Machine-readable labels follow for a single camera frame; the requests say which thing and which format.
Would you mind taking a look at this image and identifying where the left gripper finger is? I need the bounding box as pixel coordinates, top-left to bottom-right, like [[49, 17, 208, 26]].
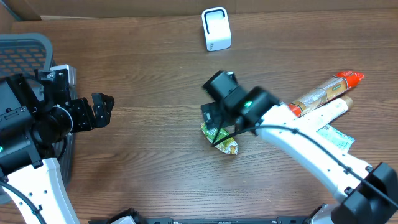
[[91, 93, 114, 128], [50, 64, 76, 90]]

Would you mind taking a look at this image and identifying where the green snack pouch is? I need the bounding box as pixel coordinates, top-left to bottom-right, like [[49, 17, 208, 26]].
[[201, 123, 239, 155]]

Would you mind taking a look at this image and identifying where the white tube gold cap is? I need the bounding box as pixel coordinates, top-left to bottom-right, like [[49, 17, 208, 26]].
[[297, 96, 354, 131]]

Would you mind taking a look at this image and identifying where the orange spaghetti packet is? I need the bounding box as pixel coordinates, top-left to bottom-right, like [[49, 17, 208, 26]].
[[288, 70, 365, 117]]

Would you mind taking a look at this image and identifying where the teal wipes packet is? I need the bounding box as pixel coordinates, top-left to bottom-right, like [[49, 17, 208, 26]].
[[317, 124, 355, 153]]

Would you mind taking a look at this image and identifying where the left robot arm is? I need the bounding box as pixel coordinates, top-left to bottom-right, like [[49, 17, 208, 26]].
[[1, 69, 114, 223]]

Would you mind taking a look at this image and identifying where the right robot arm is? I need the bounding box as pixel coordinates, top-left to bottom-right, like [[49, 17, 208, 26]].
[[201, 70, 397, 223]]

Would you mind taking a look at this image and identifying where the white barcode scanner stand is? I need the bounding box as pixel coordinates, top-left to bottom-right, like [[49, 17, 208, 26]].
[[201, 7, 232, 52]]

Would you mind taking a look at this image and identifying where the grey plastic mesh basket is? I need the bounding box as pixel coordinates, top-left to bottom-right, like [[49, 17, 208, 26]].
[[1, 33, 76, 205]]

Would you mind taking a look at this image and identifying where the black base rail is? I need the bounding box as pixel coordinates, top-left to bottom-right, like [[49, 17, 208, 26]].
[[88, 208, 309, 224]]

